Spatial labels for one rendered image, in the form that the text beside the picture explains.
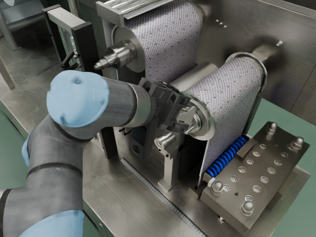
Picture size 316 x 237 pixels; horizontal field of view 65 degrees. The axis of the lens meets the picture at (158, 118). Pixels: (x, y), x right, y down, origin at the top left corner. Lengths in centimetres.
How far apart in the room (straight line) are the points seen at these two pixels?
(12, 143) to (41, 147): 211
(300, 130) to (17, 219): 245
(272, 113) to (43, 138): 240
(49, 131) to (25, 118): 89
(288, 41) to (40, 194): 72
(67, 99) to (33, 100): 103
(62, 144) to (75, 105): 8
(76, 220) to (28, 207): 6
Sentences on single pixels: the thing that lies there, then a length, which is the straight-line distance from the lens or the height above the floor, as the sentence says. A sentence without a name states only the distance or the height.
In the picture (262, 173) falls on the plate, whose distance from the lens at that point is 88.
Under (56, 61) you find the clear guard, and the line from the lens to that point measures 153.
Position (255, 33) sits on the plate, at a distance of 86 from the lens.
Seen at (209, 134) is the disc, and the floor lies 123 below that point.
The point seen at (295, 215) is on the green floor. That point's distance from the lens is 209.
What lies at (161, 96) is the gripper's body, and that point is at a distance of 46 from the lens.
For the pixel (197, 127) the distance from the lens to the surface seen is 63.
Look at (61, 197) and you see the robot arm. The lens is 34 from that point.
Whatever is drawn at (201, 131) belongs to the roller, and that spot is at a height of 123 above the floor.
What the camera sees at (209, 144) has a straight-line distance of 70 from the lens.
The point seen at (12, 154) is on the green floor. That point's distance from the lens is 242.
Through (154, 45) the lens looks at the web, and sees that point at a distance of 71.
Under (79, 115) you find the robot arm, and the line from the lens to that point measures 33.
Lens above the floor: 173
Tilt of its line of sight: 47 degrees down
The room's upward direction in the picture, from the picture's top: straight up
